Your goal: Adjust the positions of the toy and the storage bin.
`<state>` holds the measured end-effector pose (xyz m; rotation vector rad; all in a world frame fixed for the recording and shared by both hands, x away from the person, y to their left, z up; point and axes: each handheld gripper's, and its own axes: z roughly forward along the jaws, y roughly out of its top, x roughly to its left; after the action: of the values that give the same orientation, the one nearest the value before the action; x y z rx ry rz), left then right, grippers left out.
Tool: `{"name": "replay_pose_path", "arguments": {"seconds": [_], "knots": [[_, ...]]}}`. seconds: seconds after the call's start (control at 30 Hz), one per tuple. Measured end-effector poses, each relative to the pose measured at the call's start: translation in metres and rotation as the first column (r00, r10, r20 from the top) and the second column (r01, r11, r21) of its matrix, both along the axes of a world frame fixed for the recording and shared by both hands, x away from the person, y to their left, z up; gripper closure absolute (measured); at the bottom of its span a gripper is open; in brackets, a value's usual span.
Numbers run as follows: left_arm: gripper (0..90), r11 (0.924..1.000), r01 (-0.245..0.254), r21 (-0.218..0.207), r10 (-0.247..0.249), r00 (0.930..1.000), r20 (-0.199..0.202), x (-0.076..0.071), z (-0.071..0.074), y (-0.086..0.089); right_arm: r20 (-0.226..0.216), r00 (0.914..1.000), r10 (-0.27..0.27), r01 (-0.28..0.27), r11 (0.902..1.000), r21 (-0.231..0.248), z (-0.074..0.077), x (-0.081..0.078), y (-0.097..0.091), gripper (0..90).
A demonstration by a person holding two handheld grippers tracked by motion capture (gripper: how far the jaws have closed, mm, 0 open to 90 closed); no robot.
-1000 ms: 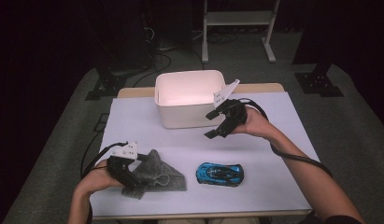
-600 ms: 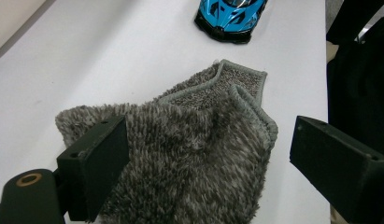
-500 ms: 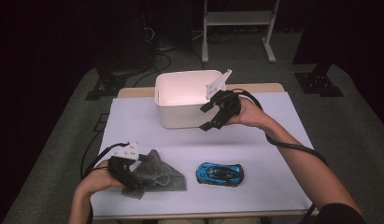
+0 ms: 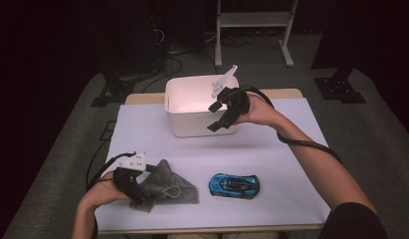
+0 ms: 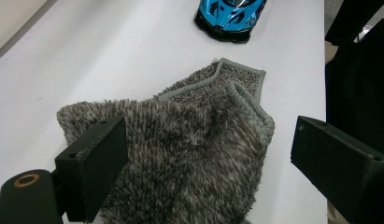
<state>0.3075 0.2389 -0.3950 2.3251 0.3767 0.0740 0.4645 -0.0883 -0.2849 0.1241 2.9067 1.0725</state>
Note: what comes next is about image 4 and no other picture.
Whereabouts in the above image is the person's black shirt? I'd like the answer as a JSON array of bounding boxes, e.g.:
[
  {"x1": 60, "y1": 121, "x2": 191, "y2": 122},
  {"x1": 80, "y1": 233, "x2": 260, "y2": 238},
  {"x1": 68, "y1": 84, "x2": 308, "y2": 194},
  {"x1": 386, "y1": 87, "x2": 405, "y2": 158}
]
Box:
[{"x1": 318, "y1": 201, "x2": 389, "y2": 239}]

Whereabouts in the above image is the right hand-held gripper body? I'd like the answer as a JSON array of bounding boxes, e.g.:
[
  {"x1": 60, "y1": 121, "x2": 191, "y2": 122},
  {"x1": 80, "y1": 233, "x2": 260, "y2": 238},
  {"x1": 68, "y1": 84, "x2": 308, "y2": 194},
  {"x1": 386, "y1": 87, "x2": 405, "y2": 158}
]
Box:
[{"x1": 210, "y1": 64, "x2": 252, "y2": 118}]

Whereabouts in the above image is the grey fluffy cloth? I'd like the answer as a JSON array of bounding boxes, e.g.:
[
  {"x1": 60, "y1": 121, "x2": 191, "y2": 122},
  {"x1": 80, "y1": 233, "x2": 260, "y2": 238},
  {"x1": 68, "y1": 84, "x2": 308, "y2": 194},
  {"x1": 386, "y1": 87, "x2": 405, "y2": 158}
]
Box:
[{"x1": 128, "y1": 158, "x2": 200, "y2": 214}]

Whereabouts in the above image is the person's left hand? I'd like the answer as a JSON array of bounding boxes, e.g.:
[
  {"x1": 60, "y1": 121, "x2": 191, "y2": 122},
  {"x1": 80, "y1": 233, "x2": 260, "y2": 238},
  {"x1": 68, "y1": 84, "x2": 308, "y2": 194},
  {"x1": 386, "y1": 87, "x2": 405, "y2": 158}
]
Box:
[{"x1": 79, "y1": 170, "x2": 132, "y2": 211}]

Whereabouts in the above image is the white metal stand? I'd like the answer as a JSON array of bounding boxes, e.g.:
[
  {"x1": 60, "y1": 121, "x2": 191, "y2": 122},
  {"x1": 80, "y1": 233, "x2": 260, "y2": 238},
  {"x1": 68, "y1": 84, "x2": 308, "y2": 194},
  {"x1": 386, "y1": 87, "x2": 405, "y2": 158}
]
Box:
[{"x1": 214, "y1": 0, "x2": 300, "y2": 69}]

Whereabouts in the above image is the right hand-held gripper cable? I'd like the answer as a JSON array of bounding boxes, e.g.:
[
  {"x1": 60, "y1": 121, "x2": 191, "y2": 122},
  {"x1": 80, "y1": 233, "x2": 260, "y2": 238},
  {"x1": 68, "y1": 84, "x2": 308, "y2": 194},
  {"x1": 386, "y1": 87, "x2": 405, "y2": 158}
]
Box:
[{"x1": 240, "y1": 85, "x2": 344, "y2": 166}]

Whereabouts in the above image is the person's right hand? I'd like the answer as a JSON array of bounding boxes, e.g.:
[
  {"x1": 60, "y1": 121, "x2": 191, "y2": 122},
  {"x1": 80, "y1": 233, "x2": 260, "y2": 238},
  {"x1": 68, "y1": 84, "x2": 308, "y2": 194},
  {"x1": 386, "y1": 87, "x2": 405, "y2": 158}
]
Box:
[{"x1": 234, "y1": 92, "x2": 287, "y2": 129}]

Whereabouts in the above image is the black cable on floor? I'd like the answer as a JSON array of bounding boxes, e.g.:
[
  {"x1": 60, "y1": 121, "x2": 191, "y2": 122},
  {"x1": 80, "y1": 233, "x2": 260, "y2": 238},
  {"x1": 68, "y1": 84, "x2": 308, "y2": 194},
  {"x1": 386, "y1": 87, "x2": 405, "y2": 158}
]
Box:
[{"x1": 85, "y1": 120, "x2": 117, "y2": 187}]

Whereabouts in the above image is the blue toy car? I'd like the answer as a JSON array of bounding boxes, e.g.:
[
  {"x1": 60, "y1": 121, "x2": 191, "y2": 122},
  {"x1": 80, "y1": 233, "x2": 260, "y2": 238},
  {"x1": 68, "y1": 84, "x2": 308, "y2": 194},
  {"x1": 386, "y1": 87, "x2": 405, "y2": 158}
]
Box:
[{"x1": 208, "y1": 172, "x2": 261, "y2": 200}]

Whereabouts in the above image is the bundle of black floor cables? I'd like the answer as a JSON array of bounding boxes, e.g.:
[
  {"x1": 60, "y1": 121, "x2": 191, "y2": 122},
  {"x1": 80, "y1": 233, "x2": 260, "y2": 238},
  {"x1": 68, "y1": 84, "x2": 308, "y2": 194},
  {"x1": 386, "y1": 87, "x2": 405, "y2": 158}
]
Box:
[{"x1": 140, "y1": 54, "x2": 184, "y2": 95}]

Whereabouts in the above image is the black stand base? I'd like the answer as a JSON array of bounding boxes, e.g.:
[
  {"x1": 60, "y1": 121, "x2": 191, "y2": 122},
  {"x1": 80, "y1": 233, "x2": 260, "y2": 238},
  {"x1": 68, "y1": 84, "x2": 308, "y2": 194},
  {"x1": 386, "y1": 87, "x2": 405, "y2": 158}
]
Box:
[
  {"x1": 313, "y1": 67, "x2": 367, "y2": 105},
  {"x1": 90, "y1": 73, "x2": 136, "y2": 109}
]

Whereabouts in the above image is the wooden table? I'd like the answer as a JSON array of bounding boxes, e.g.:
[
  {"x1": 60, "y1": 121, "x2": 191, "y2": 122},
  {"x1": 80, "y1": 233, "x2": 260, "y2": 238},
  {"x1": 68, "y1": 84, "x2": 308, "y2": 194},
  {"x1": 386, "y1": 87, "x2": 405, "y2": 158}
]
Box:
[{"x1": 92, "y1": 88, "x2": 332, "y2": 235}]

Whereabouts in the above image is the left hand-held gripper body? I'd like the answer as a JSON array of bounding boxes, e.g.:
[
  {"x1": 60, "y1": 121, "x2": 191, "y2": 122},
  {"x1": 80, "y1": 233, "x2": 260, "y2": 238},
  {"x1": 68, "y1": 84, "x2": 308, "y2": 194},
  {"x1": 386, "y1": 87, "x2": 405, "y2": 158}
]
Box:
[{"x1": 112, "y1": 151, "x2": 148, "y2": 192}]

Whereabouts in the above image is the white plastic bin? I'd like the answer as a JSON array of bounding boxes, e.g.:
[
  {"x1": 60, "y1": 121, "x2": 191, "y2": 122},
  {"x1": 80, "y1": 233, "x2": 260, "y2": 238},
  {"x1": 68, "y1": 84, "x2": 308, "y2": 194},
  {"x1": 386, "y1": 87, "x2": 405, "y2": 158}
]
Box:
[{"x1": 163, "y1": 74, "x2": 244, "y2": 138}]

